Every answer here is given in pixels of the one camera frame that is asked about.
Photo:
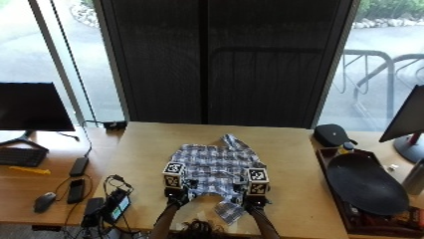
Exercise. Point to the person's right hand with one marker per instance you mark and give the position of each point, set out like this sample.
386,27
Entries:
255,201

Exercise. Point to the person's left hand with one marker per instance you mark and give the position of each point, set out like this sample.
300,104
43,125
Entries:
176,196

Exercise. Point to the blue plaid shirt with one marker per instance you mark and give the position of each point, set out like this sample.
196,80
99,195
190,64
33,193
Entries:
215,159

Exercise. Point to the white marker cube right glove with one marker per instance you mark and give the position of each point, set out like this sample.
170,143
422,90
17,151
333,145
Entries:
256,181

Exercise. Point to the white marker cube glove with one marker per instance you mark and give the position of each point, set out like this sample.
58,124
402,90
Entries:
174,174
256,181

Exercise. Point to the white marker cube left glove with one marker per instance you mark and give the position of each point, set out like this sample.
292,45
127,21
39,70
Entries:
174,174

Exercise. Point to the black device with lit screen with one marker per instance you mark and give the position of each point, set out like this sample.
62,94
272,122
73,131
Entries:
117,205

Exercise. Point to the dark wooden tray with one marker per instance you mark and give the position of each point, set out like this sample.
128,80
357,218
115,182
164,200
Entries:
338,199

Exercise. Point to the black box device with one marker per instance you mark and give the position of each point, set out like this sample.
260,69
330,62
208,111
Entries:
91,212

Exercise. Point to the small black hub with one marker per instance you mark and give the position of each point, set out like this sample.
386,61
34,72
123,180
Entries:
114,125

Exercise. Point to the black zip case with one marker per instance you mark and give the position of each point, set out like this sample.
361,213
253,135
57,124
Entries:
330,134

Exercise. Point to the black power adapter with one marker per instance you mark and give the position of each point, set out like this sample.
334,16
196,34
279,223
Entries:
78,166

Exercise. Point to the black smartphone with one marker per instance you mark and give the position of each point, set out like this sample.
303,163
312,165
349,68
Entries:
75,191

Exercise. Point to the small bottle with yellow label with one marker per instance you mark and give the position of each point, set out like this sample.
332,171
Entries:
345,148

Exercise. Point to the black oval plate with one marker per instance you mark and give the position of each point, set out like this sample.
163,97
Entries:
365,184

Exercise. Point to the black computer mouse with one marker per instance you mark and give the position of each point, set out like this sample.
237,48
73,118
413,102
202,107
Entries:
43,201

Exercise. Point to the small white object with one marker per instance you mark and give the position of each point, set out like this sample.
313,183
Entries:
392,167

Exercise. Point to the yellow flat tool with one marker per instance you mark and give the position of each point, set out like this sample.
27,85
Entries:
29,170

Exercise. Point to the black keyboard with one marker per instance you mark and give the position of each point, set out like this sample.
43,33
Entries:
21,157

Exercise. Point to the grey metal cylinder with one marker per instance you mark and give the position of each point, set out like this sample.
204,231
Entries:
414,179

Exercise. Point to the monitor with grey round stand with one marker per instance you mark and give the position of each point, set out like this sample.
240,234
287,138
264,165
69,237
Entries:
405,119

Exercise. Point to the black computer monitor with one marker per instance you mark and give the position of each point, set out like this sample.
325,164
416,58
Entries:
30,106

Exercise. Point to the metal bike rack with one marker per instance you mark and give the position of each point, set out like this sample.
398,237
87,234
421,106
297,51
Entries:
374,83

